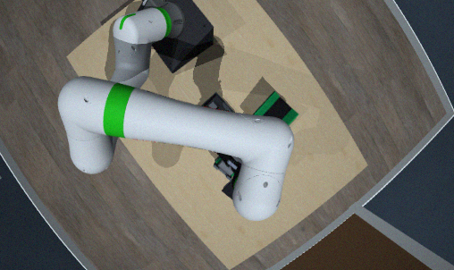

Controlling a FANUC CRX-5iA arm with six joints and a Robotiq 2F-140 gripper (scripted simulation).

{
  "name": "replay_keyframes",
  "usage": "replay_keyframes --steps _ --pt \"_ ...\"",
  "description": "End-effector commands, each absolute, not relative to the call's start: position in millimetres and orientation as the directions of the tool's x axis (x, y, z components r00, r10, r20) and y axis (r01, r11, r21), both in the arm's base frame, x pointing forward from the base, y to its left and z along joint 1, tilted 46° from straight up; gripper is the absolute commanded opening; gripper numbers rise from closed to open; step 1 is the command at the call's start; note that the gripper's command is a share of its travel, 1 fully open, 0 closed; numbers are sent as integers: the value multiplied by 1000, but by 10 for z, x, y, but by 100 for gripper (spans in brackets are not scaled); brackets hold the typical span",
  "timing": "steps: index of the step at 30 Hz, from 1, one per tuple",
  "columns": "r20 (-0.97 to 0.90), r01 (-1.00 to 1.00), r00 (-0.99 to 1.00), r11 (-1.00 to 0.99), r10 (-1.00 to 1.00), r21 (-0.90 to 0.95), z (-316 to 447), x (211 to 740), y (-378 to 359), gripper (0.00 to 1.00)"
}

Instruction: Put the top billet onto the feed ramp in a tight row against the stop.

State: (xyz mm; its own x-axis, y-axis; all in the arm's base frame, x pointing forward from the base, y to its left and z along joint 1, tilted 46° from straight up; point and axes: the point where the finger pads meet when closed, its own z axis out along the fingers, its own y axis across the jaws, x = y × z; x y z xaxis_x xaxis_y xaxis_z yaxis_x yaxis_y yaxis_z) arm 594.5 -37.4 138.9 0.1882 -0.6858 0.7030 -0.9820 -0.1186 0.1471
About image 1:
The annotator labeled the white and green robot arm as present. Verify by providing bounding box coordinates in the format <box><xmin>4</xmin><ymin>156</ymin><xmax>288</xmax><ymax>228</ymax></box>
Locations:
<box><xmin>58</xmin><ymin>0</ymin><xmax>294</xmax><ymax>221</ymax></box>

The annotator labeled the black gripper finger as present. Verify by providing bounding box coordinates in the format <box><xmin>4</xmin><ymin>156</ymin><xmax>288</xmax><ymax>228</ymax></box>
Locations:
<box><xmin>217</xmin><ymin>153</ymin><xmax>241</xmax><ymax>173</ymax></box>

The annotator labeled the grey steel billet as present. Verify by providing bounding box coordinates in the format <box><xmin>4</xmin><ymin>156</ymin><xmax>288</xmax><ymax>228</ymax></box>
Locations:
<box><xmin>218</xmin><ymin>160</ymin><xmax>233</xmax><ymax>176</ymax></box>
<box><xmin>233</xmin><ymin>156</ymin><xmax>242</xmax><ymax>164</ymax></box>

